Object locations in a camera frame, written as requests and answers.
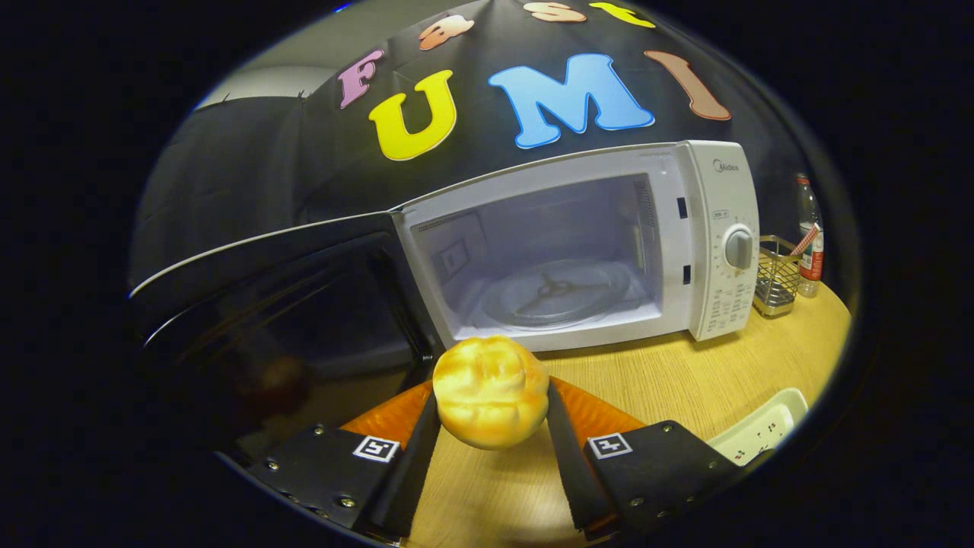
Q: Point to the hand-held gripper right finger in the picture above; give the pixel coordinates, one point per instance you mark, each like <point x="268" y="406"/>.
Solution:
<point x="571" y="472"/>

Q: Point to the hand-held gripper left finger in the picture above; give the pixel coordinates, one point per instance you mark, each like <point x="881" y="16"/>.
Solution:
<point x="415" y="472"/>

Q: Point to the golden bread bun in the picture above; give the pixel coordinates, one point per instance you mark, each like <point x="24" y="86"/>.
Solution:
<point x="491" y="392"/>

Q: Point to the white microwave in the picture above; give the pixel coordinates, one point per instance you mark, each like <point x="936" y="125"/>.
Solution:
<point x="708" y="266"/>

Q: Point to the glass turntable plate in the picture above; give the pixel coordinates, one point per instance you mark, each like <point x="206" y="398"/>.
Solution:
<point x="593" y="293"/>

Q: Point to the cream square plate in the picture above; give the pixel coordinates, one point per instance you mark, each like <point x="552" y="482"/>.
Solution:
<point x="761" y="434"/>

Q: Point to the red label plastic bottle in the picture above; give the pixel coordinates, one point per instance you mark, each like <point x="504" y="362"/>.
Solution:
<point x="813" y="259"/>

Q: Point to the red white striped straw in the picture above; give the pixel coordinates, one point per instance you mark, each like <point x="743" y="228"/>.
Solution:
<point x="805" y="240"/>

